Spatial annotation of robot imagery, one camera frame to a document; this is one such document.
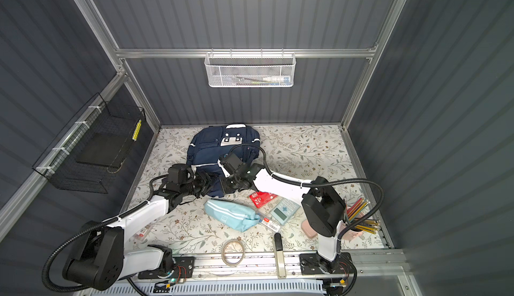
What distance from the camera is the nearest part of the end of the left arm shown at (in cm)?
76

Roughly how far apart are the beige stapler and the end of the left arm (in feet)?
1.13

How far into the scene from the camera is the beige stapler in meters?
0.72
